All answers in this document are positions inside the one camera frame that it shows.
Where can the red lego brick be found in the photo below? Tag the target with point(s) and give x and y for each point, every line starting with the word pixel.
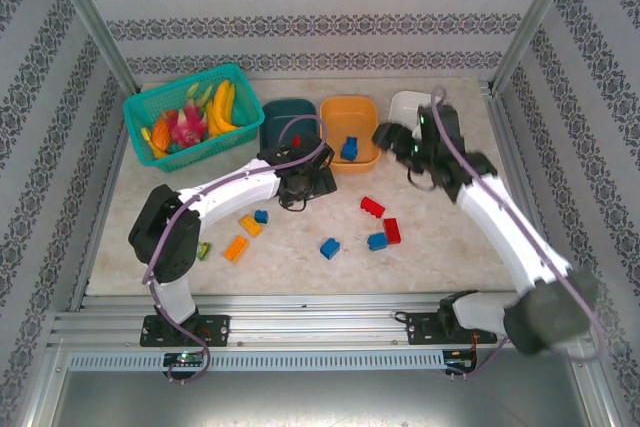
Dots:
pixel 392 231
pixel 372 207
pixel 296 141

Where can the small blue lego brick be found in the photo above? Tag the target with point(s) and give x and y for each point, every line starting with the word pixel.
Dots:
pixel 261 217

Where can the yellow lego brick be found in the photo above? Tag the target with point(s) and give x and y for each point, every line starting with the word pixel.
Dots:
pixel 249 225

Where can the orange lego brick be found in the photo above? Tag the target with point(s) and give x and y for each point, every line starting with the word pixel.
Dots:
pixel 236 249

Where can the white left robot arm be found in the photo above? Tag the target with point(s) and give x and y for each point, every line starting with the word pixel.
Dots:
pixel 225 192

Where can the white plastic container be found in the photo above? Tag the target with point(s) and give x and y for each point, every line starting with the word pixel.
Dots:
pixel 402 104

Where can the orange plastic container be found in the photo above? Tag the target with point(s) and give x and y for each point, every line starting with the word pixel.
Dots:
pixel 350 117

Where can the dark teal plastic container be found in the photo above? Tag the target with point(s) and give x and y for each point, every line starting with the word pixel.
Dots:
pixel 280 117

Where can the yellow toy banana bunch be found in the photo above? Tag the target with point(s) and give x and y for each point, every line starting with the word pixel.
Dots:
pixel 222 107

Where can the green toy vegetable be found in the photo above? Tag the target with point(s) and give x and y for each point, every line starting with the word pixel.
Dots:
pixel 205 251

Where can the pink toy dragon fruit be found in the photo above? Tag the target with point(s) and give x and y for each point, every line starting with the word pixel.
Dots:
pixel 189 127

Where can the yellow toy fruit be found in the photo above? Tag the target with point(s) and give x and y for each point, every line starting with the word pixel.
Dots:
pixel 159 152

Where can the orange toy fruit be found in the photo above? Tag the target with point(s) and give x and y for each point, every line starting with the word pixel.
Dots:
pixel 161 133

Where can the small yellow toy piece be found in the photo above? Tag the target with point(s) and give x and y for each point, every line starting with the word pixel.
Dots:
pixel 145 134

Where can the teal plastic basket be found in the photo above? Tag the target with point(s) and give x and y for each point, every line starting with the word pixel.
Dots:
pixel 135 119

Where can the small controller circuit board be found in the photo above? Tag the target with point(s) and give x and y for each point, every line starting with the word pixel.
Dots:
pixel 185 358
pixel 460 363

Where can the aluminium side rail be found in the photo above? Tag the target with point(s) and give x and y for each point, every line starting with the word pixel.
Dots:
pixel 85 272
pixel 510 147

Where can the aluminium front rail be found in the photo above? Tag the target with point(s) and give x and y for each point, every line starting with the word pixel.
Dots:
pixel 320 327

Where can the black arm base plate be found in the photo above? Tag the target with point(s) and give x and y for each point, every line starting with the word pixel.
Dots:
pixel 215 329
pixel 420 329

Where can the aluminium frame post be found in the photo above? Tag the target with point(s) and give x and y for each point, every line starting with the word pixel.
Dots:
pixel 92 22
pixel 534 22

